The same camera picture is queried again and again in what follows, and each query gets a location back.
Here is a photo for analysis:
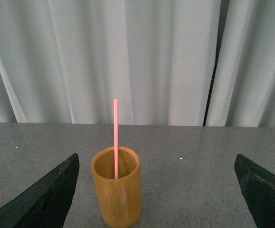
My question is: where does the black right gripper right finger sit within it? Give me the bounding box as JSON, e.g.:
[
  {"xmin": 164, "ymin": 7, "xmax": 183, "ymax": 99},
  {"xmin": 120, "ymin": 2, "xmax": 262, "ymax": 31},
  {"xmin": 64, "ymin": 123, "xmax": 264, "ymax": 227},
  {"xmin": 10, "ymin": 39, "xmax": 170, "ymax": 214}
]
[{"xmin": 234, "ymin": 154, "xmax": 275, "ymax": 228}]

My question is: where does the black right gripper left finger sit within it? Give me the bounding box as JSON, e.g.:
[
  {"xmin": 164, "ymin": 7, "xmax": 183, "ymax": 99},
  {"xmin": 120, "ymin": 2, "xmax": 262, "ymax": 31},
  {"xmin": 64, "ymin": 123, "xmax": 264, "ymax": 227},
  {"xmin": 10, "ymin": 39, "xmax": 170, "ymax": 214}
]
[{"xmin": 0, "ymin": 153, "xmax": 79, "ymax": 228}]

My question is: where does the bamboo chopstick holder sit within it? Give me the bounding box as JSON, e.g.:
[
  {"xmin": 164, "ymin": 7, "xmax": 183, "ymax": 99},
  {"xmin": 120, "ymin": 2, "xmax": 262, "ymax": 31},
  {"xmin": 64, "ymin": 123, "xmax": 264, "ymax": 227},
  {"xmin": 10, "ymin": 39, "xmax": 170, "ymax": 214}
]
[{"xmin": 91, "ymin": 147, "xmax": 142, "ymax": 228}]

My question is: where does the white curtain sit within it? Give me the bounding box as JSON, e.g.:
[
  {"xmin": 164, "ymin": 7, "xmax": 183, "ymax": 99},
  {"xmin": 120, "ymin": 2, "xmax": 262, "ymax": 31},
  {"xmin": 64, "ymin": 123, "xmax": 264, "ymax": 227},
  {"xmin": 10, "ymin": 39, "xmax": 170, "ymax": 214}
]
[{"xmin": 0, "ymin": 0, "xmax": 275, "ymax": 127}]

